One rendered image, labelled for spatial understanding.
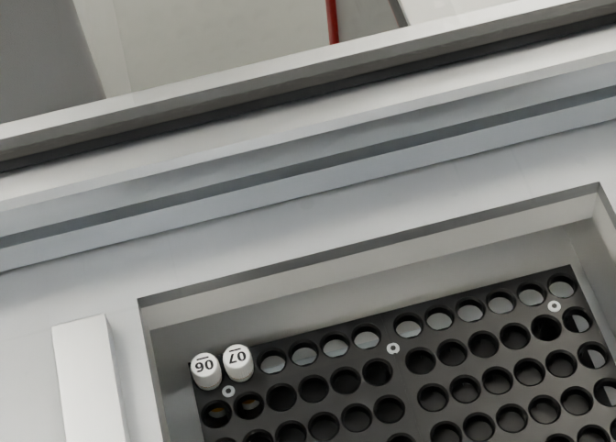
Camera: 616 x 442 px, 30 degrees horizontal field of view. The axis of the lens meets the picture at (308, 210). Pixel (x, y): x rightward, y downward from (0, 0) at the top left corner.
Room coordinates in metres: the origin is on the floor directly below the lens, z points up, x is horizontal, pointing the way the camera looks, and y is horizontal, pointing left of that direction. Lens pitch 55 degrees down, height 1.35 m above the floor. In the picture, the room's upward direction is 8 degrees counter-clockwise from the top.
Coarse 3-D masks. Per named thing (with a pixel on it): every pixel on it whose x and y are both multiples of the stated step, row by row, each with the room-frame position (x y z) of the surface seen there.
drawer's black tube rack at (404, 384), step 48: (480, 336) 0.24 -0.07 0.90; (528, 336) 0.23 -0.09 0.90; (576, 336) 0.23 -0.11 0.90; (288, 384) 0.23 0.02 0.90; (336, 384) 0.24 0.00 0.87; (384, 384) 0.22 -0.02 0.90; (432, 384) 0.22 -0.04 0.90; (480, 384) 0.21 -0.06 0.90; (528, 384) 0.22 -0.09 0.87; (576, 384) 0.21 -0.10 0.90; (240, 432) 0.21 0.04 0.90; (288, 432) 0.22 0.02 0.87; (336, 432) 0.20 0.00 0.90; (384, 432) 0.20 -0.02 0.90; (432, 432) 0.19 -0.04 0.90; (480, 432) 0.20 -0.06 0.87; (528, 432) 0.19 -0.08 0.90; (576, 432) 0.19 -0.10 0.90
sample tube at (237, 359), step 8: (232, 352) 0.24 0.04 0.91; (240, 352) 0.24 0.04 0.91; (248, 352) 0.24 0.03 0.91; (224, 360) 0.23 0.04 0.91; (232, 360) 0.23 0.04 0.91; (240, 360) 0.23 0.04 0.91; (248, 360) 0.23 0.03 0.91; (232, 368) 0.23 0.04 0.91; (240, 368) 0.23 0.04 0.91; (248, 368) 0.23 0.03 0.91; (232, 376) 0.23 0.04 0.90; (240, 376) 0.23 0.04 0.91; (248, 376) 0.23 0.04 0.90; (248, 400) 0.23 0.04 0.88; (248, 408) 0.23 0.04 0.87
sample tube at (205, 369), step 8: (192, 360) 0.24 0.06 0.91; (200, 360) 0.24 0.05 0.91; (208, 360) 0.24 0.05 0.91; (216, 360) 0.23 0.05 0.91; (192, 368) 0.23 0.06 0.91; (200, 368) 0.23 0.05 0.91; (208, 368) 0.23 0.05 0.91; (216, 368) 0.23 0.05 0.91; (192, 376) 0.23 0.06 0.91; (200, 376) 0.23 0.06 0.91; (208, 376) 0.23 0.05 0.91; (216, 376) 0.23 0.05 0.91; (200, 384) 0.23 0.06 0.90; (208, 384) 0.23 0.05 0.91; (216, 384) 0.23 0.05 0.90; (216, 408) 0.23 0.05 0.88; (216, 416) 0.23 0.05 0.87
